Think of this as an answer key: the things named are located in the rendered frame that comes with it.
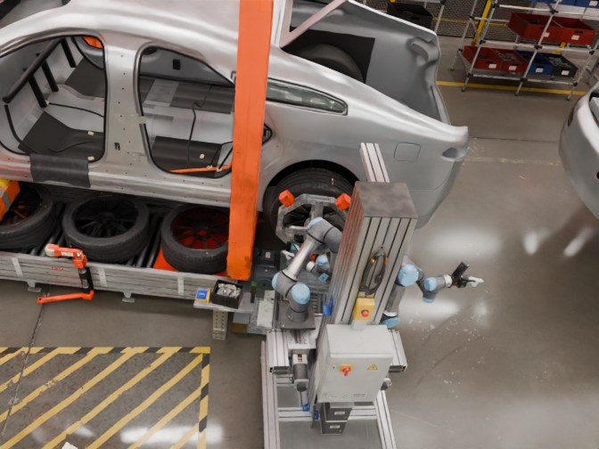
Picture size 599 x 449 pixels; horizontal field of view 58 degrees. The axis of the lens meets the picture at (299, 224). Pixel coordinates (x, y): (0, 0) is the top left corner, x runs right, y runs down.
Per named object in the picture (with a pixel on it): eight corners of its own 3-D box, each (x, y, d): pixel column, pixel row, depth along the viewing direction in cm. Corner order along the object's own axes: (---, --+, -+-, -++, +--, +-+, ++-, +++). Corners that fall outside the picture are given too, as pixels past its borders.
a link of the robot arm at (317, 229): (283, 299, 332) (332, 225, 327) (266, 285, 339) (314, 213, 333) (291, 300, 343) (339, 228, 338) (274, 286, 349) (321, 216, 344)
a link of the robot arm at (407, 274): (388, 310, 344) (410, 251, 306) (397, 329, 334) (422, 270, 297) (371, 314, 340) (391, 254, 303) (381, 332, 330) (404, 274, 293)
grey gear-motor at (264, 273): (276, 266, 471) (281, 239, 448) (273, 305, 441) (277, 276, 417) (256, 264, 471) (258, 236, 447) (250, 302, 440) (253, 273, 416)
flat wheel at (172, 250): (234, 216, 483) (236, 197, 467) (249, 273, 438) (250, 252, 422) (159, 224, 465) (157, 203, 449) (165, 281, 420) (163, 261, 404)
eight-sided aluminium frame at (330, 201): (342, 251, 425) (356, 200, 388) (342, 257, 420) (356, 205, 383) (274, 243, 422) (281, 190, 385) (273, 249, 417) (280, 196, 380)
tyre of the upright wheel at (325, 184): (373, 207, 425) (322, 151, 391) (374, 227, 408) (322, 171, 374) (307, 241, 455) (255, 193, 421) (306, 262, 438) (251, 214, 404)
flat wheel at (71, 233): (69, 273, 415) (63, 252, 399) (63, 216, 458) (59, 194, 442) (156, 257, 437) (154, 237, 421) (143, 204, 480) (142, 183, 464)
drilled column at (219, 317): (226, 330, 427) (228, 297, 399) (225, 340, 420) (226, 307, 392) (214, 328, 427) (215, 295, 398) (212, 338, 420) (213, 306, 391)
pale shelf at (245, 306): (255, 296, 402) (256, 293, 400) (253, 314, 390) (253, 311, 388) (197, 289, 400) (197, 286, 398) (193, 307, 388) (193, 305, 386)
